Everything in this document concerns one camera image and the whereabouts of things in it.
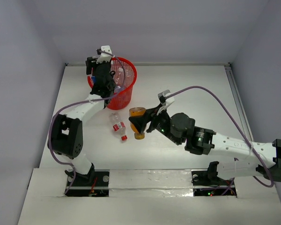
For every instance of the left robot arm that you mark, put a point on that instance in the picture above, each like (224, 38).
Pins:
(65, 138)

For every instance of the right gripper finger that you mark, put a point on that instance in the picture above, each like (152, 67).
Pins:
(150, 113)
(140, 124)

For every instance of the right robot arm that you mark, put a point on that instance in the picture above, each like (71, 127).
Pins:
(251, 158)

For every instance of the light blue label bottle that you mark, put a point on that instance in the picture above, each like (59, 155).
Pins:
(123, 77)

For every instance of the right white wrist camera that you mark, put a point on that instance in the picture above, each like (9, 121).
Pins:
(165, 101)

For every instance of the clear unlabelled bottle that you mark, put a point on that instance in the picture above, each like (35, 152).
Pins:
(118, 89)

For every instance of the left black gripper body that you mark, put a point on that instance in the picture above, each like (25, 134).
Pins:
(103, 69)

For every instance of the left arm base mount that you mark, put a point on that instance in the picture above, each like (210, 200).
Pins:
(98, 187)

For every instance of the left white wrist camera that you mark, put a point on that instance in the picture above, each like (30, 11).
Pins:
(105, 54)

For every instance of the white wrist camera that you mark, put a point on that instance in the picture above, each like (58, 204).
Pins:
(105, 54)
(165, 101)

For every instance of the dark blue label bottle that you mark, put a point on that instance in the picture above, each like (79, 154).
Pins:
(93, 79)

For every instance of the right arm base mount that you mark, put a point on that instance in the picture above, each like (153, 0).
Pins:
(203, 186)

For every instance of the red label clear bottle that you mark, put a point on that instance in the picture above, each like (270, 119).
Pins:
(118, 126)

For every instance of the red plastic mesh bin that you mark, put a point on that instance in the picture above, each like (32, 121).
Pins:
(122, 99)

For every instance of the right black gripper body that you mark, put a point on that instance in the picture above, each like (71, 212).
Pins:
(162, 123)

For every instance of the orange juice bottle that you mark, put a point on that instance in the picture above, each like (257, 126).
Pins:
(137, 111)

